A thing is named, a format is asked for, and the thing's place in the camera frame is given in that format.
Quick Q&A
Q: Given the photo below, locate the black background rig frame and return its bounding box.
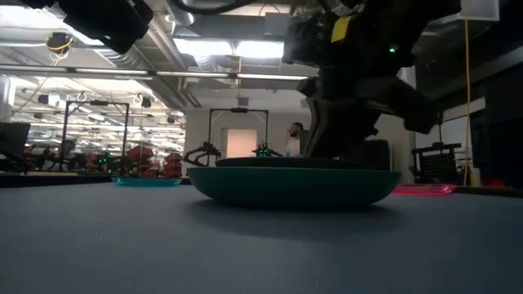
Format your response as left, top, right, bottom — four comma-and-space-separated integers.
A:
62, 99, 131, 172
208, 107, 270, 158

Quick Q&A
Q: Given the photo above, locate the ceiling cable reel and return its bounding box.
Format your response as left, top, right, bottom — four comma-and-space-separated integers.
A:
45, 31, 76, 55

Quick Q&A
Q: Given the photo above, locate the black wire cart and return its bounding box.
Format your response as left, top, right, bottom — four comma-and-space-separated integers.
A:
411, 141, 464, 185

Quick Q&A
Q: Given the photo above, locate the white ceiling box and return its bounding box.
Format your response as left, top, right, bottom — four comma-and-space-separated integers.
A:
458, 0, 501, 22

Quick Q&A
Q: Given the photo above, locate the long ceiling light strip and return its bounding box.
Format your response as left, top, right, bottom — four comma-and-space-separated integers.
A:
0, 64, 310, 82

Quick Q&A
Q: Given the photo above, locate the dark monitor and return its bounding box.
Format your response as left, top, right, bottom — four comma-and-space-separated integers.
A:
0, 122, 32, 157

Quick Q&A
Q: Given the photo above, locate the red storage bin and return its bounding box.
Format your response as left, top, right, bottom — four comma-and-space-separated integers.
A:
163, 152, 185, 179
125, 145, 156, 162

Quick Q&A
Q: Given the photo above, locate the person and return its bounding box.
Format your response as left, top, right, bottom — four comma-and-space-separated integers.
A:
284, 121, 306, 158

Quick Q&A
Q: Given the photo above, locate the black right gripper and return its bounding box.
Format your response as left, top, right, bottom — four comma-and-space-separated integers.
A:
281, 0, 462, 160

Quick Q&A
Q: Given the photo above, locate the large green plastic plate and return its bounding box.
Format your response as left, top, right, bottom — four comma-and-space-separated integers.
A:
186, 166, 402, 210

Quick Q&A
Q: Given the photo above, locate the small translucent pink plate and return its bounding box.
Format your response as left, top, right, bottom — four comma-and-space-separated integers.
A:
391, 183, 458, 197

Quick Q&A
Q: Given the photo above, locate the black cable loop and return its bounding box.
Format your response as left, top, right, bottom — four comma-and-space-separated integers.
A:
168, 0, 257, 16

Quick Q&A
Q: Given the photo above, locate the small translucent blue plate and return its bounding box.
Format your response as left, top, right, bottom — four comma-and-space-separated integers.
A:
111, 176, 183, 188

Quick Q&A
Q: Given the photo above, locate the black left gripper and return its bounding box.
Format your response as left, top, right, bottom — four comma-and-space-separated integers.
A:
22, 0, 154, 55

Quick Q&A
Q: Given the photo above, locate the ceiling light panel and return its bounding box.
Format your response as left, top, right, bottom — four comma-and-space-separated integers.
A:
172, 38, 285, 59

